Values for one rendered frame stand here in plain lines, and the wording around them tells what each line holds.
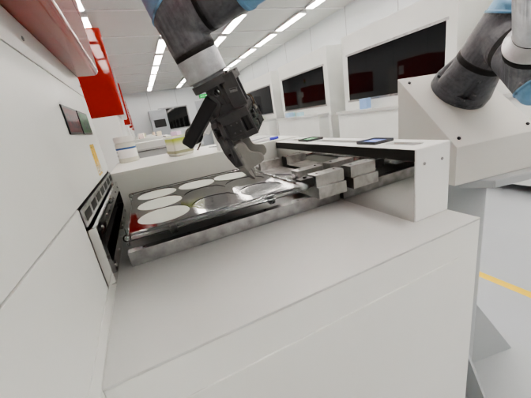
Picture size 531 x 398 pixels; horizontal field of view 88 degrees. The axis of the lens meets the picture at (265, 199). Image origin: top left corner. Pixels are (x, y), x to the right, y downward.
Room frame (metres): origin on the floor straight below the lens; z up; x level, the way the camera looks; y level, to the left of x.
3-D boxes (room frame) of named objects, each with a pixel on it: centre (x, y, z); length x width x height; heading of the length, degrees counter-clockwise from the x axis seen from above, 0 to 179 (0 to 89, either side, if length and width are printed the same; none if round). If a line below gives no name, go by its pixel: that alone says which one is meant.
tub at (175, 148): (1.02, 0.28, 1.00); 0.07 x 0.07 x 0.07; 39
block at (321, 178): (0.64, -0.15, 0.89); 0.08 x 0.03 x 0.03; 112
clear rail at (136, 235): (0.50, 0.08, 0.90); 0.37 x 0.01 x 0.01; 112
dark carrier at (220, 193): (0.67, 0.15, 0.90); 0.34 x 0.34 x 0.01; 22
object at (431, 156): (0.75, -0.22, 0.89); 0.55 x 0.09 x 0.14; 22
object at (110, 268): (0.58, 0.34, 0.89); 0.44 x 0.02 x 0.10; 22
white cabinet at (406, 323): (0.78, 0.08, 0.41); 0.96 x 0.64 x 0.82; 22
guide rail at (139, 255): (0.58, 0.05, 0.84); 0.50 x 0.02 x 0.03; 112
